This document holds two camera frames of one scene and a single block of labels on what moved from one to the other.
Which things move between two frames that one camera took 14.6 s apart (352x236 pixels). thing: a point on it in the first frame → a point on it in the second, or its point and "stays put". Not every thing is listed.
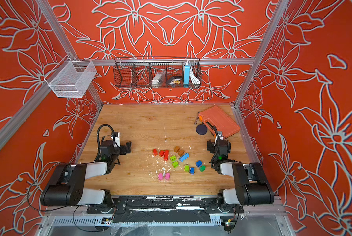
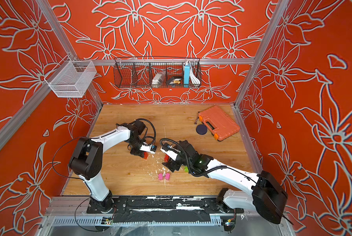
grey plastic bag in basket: [158, 79] stays put
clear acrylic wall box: [71, 78] stays put
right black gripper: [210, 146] → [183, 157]
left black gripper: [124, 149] → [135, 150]
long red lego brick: [166, 155] stays put
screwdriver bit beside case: [197, 118] stays put
